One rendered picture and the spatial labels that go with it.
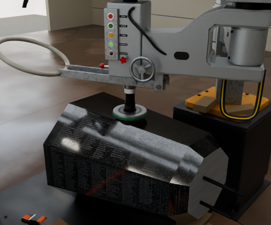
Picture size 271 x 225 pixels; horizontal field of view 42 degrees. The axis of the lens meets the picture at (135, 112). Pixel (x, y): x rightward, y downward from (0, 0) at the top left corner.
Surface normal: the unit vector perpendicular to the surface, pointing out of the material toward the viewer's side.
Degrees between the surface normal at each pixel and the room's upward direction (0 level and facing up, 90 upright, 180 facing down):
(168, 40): 90
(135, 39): 90
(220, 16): 90
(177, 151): 45
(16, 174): 0
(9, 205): 0
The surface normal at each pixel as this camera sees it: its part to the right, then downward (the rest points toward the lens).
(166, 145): -0.44, -0.44
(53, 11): 0.76, 0.25
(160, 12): -0.64, 0.29
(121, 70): -0.29, 0.37
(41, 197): 0.00, -0.92
